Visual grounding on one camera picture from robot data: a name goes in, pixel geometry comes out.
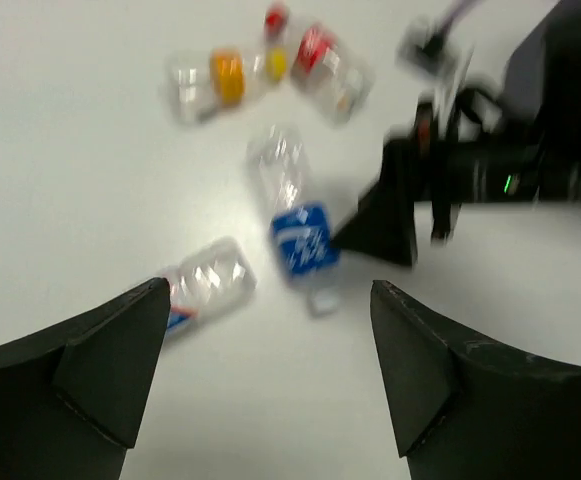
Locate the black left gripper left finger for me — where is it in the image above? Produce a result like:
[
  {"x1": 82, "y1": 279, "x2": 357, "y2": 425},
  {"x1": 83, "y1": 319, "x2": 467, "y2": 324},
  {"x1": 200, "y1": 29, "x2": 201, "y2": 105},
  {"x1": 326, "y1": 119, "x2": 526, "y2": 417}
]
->
[{"x1": 0, "y1": 278, "x2": 170, "y2": 479}]

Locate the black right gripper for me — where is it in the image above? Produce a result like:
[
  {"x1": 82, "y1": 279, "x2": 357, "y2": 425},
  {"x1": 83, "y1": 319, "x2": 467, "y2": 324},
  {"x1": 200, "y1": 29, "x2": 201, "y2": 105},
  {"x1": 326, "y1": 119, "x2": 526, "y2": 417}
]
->
[{"x1": 331, "y1": 99, "x2": 542, "y2": 268}]

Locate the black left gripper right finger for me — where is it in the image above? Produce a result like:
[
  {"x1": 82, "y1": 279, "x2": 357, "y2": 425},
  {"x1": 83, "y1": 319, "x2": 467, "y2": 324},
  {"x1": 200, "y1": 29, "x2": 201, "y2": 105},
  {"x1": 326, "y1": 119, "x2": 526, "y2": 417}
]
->
[{"x1": 370, "y1": 281, "x2": 581, "y2": 479}]

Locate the blue label clear bottle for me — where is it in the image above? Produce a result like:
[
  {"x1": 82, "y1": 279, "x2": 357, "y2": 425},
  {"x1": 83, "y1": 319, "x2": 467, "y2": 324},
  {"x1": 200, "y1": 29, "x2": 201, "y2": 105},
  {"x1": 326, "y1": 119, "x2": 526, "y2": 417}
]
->
[{"x1": 246, "y1": 124, "x2": 340, "y2": 317}]

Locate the red label cola bottle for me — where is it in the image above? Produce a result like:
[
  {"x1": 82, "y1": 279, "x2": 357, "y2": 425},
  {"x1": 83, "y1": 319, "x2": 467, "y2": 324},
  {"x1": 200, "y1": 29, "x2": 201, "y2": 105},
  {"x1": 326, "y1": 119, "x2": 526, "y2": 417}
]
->
[{"x1": 264, "y1": 3, "x2": 374, "y2": 125}]

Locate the white blue label bottle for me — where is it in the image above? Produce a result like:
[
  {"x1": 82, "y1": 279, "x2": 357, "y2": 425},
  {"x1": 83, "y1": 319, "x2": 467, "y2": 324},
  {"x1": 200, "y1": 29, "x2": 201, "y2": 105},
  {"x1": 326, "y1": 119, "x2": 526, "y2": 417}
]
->
[{"x1": 160, "y1": 237, "x2": 257, "y2": 336}]

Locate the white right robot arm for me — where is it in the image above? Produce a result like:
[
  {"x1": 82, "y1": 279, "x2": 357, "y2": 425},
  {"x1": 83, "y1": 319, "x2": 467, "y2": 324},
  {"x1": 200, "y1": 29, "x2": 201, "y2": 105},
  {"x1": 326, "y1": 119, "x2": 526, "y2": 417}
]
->
[{"x1": 331, "y1": 1, "x2": 581, "y2": 267}]

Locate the yellow label clear bottle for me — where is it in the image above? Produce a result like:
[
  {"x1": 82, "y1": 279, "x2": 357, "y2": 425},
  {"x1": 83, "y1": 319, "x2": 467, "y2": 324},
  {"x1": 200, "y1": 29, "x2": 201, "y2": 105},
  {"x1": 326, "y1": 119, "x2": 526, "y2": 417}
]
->
[{"x1": 166, "y1": 46, "x2": 289, "y2": 125}]

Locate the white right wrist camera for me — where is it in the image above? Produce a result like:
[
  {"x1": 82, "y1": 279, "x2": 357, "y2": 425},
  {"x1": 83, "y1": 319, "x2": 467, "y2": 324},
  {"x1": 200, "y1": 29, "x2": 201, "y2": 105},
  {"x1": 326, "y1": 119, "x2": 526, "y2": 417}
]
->
[{"x1": 397, "y1": 17, "x2": 474, "y2": 104}]

